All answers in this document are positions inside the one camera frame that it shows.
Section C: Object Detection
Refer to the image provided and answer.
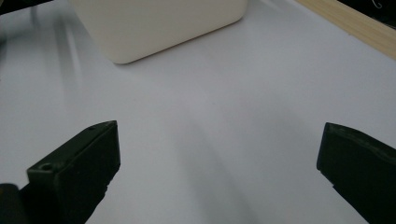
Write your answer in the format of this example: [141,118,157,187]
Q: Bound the white plastic storage bin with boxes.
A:
[66,0,249,65]

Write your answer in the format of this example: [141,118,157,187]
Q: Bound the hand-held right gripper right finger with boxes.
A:
[316,121,396,224]

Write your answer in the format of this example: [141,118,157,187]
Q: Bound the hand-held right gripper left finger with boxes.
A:
[18,119,121,224]

